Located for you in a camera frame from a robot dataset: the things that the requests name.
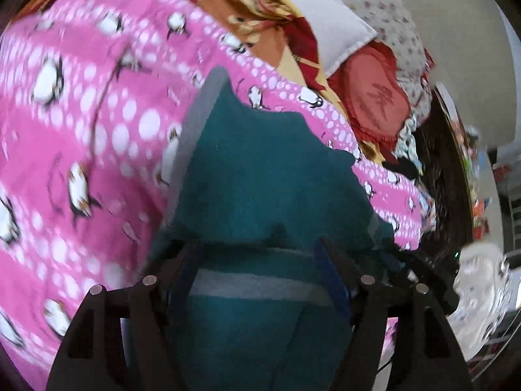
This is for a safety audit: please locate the pile of mixed clothes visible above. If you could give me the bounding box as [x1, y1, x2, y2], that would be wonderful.
[382, 113, 436, 229]

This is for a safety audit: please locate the white fluffy cloth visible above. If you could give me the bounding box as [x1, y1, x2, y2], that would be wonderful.
[448, 241, 511, 361]

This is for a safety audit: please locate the red heart cushion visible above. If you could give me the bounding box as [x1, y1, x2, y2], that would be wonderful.
[328, 41, 411, 153]

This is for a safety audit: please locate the metal drying rack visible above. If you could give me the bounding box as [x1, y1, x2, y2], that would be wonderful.
[467, 309, 520, 384]

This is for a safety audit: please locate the white square pillow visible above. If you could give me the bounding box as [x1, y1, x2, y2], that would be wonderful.
[290, 0, 377, 77]

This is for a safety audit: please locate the pink penguin blanket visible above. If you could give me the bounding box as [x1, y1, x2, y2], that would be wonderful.
[1, 0, 421, 390]

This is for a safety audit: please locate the floral grey quilt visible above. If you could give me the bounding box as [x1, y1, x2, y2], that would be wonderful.
[342, 0, 434, 123]

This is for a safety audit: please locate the red yellow patterned blanket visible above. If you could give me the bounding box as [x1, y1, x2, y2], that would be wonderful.
[92, 0, 392, 164]

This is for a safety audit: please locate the teal grey striped sweater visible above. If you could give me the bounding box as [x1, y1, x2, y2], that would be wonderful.
[150, 67, 394, 390]

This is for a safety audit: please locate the dark carved wooden headboard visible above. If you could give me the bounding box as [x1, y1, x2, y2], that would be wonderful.
[414, 90, 473, 259]

